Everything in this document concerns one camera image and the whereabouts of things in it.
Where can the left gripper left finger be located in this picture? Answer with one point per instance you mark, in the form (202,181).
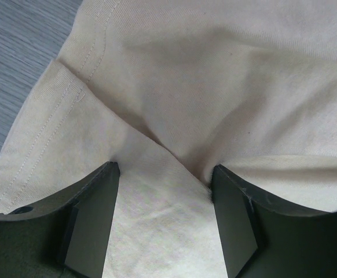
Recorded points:
(65,234)

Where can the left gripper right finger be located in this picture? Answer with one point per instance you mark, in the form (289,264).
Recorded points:
(263,235)

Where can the beige t shirt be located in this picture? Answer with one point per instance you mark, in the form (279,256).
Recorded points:
(168,90)

